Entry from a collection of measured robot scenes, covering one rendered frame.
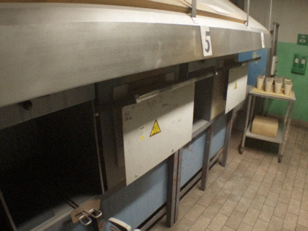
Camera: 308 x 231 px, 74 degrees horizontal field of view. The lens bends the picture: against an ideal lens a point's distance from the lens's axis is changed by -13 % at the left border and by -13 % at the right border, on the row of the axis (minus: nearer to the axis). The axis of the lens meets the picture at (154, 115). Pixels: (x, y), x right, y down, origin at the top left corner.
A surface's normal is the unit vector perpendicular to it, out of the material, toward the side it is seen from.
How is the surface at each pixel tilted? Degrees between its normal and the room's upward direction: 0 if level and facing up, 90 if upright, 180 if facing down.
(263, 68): 90
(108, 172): 90
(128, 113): 90
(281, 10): 90
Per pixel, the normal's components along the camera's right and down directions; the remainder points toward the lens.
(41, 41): 0.78, 0.04
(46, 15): 0.65, -0.36
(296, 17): -0.61, 0.28
